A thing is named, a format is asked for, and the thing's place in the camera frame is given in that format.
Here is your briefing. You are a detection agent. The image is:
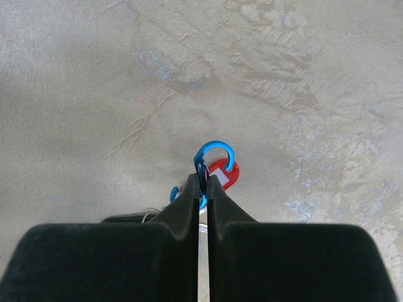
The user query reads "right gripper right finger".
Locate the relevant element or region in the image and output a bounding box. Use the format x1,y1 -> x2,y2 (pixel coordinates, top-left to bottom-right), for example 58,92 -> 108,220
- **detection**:
207,176 -> 397,301

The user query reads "red key tag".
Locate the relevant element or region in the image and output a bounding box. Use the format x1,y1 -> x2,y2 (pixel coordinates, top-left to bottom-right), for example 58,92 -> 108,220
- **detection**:
208,158 -> 240,191

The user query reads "silver key black tag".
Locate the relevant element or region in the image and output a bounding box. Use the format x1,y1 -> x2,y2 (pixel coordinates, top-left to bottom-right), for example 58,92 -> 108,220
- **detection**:
141,209 -> 161,223

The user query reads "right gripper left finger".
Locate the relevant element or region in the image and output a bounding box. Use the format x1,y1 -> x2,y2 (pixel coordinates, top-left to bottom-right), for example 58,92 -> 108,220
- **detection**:
1,174 -> 199,301

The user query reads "blue S carabiner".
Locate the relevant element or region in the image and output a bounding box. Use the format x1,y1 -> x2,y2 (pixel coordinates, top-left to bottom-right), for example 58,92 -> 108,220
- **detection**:
169,140 -> 236,211

